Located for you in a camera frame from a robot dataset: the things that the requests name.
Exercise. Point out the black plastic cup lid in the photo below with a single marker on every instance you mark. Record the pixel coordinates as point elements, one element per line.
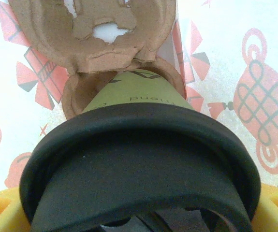
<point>138,145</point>

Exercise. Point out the brown cardboard cup carrier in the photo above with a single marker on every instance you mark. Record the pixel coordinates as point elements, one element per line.
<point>105,48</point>

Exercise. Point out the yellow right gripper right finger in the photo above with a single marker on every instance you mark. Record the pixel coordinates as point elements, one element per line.
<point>276,212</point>

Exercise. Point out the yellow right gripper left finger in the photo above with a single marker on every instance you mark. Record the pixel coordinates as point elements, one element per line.
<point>1,212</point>

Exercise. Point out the white red paper gift bag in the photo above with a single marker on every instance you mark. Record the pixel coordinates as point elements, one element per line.
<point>225,60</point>

